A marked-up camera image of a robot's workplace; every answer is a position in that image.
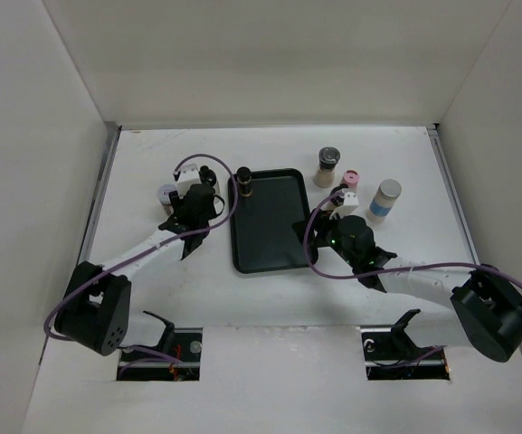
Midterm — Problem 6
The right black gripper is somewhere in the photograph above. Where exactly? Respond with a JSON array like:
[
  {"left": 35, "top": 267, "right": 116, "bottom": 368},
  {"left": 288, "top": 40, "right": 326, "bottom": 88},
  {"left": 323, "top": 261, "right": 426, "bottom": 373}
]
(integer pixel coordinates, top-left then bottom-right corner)
[{"left": 292, "top": 207, "right": 358, "bottom": 267}]

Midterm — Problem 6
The black top grinder bottle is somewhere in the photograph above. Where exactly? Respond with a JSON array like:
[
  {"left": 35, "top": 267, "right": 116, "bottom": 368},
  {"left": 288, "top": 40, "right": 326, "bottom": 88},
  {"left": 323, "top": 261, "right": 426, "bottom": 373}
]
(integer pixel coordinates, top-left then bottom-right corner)
[{"left": 198, "top": 165, "right": 219, "bottom": 194}]

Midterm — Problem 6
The small brown spice bottle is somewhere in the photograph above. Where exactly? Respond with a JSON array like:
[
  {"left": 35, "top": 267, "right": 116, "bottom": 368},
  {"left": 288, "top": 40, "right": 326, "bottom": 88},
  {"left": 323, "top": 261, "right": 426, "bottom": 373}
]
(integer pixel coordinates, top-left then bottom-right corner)
[{"left": 236, "top": 166, "right": 252, "bottom": 198}]

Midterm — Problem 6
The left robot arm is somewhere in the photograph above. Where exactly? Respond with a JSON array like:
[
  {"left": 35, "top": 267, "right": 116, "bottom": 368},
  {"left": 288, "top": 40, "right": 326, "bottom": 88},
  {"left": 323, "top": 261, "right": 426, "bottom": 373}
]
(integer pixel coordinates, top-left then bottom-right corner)
[{"left": 48, "top": 183, "right": 219, "bottom": 361}]

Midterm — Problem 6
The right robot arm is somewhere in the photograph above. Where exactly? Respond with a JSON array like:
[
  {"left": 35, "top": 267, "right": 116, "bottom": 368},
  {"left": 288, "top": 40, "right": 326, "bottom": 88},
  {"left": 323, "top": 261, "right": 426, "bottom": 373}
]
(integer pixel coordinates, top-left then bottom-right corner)
[{"left": 292, "top": 210, "right": 522, "bottom": 363}]

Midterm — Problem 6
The white cap dark spice jar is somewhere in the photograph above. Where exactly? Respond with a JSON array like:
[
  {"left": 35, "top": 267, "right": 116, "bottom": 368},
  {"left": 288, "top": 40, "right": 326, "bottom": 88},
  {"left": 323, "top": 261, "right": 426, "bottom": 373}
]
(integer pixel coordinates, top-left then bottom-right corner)
[{"left": 157, "top": 184, "right": 176, "bottom": 216}]

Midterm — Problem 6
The black rectangular tray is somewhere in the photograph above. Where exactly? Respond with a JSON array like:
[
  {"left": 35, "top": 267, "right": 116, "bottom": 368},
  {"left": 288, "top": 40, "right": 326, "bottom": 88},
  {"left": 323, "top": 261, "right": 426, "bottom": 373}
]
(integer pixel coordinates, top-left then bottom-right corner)
[{"left": 227, "top": 168, "right": 310, "bottom": 275}]

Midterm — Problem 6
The small dark cap bottle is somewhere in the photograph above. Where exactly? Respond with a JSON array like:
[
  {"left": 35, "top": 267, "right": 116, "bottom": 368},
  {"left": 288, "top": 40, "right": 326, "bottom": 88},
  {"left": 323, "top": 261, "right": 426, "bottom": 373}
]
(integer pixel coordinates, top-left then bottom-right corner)
[{"left": 329, "top": 185, "right": 345, "bottom": 206}]

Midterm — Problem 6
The pink cap seasoning shaker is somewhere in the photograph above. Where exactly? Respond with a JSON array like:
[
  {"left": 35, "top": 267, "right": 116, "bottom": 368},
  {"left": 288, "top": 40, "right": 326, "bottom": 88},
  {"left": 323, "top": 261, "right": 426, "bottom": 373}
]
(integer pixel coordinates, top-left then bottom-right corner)
[{"left": 340, "top": 170, "right": 360, "bottom": 193}]

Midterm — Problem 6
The black cap pepper grinder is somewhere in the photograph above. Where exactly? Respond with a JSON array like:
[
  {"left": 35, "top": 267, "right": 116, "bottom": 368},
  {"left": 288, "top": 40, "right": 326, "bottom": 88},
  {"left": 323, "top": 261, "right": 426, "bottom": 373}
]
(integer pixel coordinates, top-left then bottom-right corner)
[{"left": 313, "top": 146, "right": 341, "bottom": 188}]

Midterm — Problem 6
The blue label silver cap jar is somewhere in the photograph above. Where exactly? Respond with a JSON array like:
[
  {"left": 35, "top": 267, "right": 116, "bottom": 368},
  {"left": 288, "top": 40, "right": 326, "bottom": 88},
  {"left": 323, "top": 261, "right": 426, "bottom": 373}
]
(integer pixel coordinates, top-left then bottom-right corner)
[{"left": 366, "top": 179, "right": 402, "bottom": 222}]

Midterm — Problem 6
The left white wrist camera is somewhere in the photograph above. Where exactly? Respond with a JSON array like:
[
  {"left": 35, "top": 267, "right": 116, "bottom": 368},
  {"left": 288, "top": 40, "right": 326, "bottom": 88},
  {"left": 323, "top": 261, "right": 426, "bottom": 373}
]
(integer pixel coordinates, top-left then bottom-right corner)
[{"left": 173, "top": 164, "right": 201, "bottom": 196}]

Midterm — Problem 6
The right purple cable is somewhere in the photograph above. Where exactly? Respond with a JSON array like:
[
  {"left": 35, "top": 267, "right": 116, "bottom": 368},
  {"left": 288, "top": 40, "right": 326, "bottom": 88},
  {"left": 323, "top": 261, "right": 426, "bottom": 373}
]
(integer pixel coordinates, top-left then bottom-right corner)
[{"left": 302, "top": 198, "right": 522, "bottom": 368}]

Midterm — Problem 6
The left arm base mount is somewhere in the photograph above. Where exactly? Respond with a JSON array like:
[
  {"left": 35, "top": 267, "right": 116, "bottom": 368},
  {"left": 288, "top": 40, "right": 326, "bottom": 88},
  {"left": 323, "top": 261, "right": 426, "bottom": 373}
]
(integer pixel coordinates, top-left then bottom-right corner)
[{"left": 116, "top": 311, "right": 203, "bottom": 382}]

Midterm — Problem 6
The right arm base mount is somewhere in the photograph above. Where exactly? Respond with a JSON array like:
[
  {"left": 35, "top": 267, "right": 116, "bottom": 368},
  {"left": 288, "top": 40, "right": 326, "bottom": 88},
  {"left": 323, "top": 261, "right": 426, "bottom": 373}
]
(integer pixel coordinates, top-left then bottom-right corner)
[{"left": 360, "top": 309, "right": 450, "bottom": 381}]

